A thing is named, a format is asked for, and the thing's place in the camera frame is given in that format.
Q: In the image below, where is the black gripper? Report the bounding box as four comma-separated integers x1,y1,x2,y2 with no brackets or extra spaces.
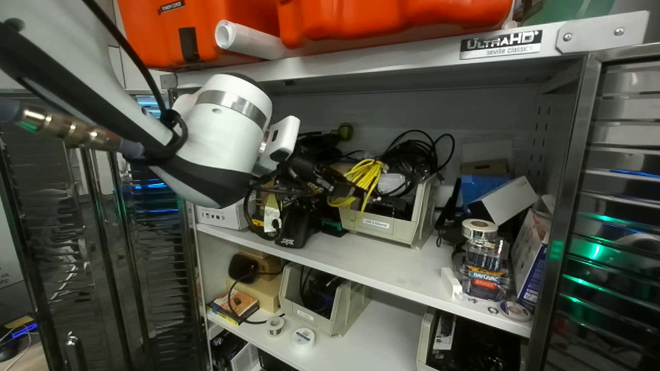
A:
283,153,361,206

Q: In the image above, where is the yellow cable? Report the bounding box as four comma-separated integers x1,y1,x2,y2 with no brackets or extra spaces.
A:
329,156,388,211

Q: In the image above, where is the white plastic storage bin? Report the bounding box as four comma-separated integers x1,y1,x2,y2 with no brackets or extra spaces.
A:
338,171,440,250

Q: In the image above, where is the brown box with black device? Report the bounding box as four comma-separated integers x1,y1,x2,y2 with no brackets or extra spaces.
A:
207,251,284,327

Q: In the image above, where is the white open cardboard box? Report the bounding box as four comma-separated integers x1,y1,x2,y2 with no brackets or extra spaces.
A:
473,174,543,228

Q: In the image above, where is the white blue printed box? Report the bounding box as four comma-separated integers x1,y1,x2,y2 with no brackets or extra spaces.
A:
510,203,552,314

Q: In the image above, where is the black battery charger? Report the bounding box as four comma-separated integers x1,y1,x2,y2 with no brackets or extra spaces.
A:
273,203,321,251

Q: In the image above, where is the grey metal shelf unit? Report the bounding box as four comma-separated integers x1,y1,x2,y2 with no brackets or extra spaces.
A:
160,7,652,371

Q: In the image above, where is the clear tape roll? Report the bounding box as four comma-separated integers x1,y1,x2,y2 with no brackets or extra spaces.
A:
461,216,502,242

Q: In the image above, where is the small solder spool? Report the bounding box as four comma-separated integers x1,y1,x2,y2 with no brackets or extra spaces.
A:
264,314,288,337

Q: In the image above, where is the clear jar of batteries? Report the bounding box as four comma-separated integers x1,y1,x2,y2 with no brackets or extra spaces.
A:
451,234,516,302

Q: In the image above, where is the orange plastic tote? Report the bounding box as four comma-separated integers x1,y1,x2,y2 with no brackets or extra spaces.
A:
277,0,516,51

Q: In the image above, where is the white rolled tube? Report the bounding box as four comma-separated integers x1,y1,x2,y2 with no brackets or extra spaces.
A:
213,16,284,62

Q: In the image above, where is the UltraHD brand label plate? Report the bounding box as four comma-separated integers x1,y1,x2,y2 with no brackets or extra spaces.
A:
459,26,546,62

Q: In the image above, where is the flat tape roll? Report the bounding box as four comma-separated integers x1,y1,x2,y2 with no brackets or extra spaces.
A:
499,298,537,324

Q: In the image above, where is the orange tote with black latch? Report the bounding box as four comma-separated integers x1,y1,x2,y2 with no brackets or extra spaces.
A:
113,0,283,71

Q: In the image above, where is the steel tray rack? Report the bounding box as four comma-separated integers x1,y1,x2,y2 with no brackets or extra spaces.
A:
527,40,660,371
0,94,203,371

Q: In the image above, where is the black cord pile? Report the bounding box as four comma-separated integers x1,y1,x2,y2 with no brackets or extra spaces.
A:
295,127,347,164

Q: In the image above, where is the black cable bundle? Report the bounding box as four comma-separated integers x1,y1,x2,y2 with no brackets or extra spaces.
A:
379,127,459,201

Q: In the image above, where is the yellow black cordless drill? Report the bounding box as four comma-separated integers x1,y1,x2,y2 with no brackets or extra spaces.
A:
243,178,295,239

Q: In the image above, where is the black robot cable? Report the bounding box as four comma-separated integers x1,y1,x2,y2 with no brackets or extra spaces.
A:
80,0,191,164

